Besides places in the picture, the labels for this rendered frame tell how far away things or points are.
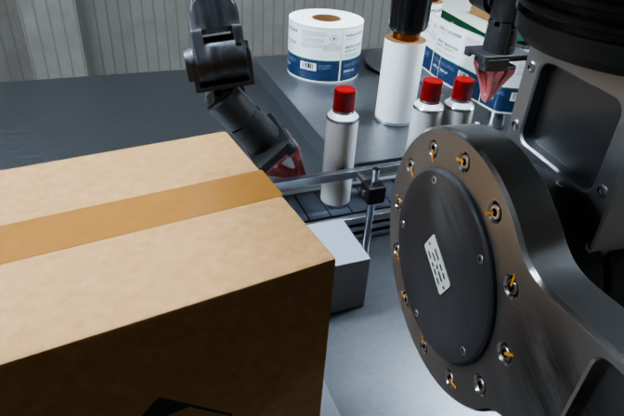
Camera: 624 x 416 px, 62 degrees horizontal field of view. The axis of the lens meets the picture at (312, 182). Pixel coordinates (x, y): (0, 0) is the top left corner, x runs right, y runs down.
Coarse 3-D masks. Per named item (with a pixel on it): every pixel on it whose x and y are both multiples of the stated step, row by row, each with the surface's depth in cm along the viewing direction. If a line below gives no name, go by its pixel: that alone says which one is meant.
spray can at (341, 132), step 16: (336, 96) 79; (352, 96) 79; (336, 112) 80; (352, 112) 81; (336, 128) 80; (352, 128) 81; (336, 144) 82; (352, 144) 82; (336, 160) 83; (352, 160) 84; (320, 192) 89; (336, 192) 86; (336, 208) 88
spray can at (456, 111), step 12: (456, 84) 86; (468, 84) 85; (456, 96) 87; (468, 96) 86; (444, 108) 89; (456, 108) 87; (468, 108) 87; (444, 120) 89; (456, 120) 87; (468, 120) 88
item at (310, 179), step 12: (348, 168) 84; (360, 168) 84; (384, 168) 85; (396, 168) 86; (276, 180) 79; (288, 180) 79; (300, 180) 80; (312, 180) 81; (324, 180) 82; (336, 180) 82
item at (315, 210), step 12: (384, 180) 97; (312, 192) 92; (300, 204) 89; (312, 204) 89; (348, 204) 89; (360, 204) 90; (384, 204) 90; (300, 216) 86; (312, 216) 86; (324, 216) 86; (336, 216) 87
